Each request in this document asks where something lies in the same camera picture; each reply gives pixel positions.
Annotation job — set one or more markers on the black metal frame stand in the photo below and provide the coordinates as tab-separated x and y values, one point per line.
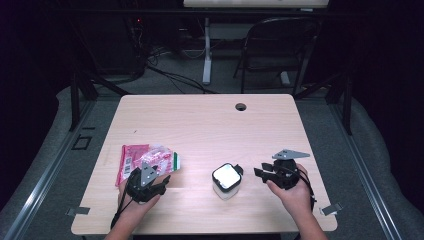
348	106
74	100

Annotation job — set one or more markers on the black folding chair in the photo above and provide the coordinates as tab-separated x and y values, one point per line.
273	63

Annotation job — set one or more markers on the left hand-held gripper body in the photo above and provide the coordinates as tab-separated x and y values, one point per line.
140	193

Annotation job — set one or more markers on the person's right hand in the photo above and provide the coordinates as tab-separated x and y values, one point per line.
298	203

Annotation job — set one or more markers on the aluminium floor rail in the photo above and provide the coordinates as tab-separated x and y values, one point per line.
43	186
366	176

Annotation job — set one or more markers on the clear jar with black lid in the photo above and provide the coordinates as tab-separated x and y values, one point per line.
226	178

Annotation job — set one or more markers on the pink and clear plastic bag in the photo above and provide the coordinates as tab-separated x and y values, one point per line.
136	156

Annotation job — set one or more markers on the person's left hand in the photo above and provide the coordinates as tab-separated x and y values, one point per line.
131	211

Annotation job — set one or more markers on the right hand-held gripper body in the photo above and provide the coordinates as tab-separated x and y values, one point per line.
286	176

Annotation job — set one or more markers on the black equipment cabinet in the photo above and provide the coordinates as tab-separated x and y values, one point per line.
113	46

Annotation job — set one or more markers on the white desk leg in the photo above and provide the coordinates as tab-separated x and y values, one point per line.
207	66
285	79

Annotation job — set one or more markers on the grey tape piece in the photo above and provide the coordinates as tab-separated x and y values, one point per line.
331	209
80	210

